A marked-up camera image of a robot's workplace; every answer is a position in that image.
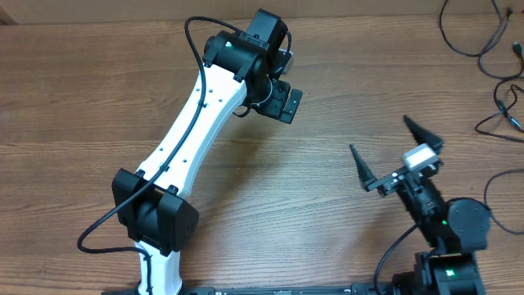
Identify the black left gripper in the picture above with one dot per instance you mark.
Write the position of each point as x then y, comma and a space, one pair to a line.
276, 107

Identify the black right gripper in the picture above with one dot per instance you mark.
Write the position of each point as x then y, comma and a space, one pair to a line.
387, 183

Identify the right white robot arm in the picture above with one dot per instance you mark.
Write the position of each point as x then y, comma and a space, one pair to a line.
455, 229

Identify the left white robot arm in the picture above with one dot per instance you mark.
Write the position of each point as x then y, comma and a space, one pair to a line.
239, 68

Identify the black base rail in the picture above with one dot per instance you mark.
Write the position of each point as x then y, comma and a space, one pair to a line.
286, 290

